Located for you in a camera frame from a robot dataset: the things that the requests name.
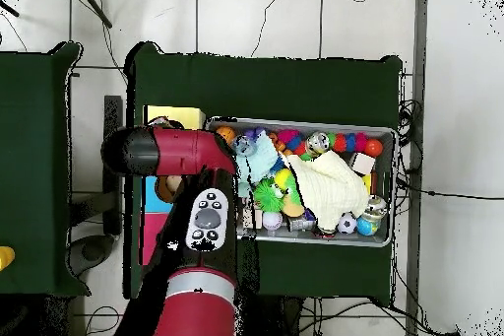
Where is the cream waffle cloth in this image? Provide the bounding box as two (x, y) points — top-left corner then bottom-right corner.
(287, 150), (370, 232)

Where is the black stand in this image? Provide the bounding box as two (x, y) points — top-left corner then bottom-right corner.
(68, 95), (124, 278)

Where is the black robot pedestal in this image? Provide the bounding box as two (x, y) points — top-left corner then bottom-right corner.
(239, 295), (305, 336)

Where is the green fuzzy toy with eyes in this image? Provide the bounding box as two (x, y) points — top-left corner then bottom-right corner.
(253, 176), (306, 213)

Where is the silver metal can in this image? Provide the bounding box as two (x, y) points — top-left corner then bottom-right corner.
(362, 193), (388, 221)
(305, 131), (331, 155)

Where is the blue globe ball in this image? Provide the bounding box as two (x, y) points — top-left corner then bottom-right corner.
(355, 215), (380, 237)

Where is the dark green tablecloth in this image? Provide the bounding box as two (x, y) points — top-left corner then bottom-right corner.
(0, 41), (92, 298)
(123, 41), (404, 307)

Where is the metal mesh bin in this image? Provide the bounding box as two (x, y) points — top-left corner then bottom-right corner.
(204, 115), (397, 248)

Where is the orange basketball toy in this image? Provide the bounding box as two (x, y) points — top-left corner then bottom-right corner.
(215, 125), (237, 145)

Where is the black cable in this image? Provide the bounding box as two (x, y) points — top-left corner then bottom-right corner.
(395, 177), (504, 201)

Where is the black white soccer ball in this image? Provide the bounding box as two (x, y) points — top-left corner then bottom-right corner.
(337, 213), (358, 235)

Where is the wooden box with three holes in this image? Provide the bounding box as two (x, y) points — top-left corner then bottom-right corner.
(138, 104), (207, 267)

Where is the black tripod leg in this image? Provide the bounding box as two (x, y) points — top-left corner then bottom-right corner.
(74, 0), (114, 30)

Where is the white baseball toy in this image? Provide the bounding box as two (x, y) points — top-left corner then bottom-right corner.
(262, 211), (284, 232)

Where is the light blue waffle cloth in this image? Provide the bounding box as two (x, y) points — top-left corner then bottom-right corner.
(234, 130), (281, 195)

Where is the large wooden cube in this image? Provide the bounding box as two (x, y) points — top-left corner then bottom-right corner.
(348, 151), (377, 176)

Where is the yellow object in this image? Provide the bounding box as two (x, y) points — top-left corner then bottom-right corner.
(0, 245), (16, 272)

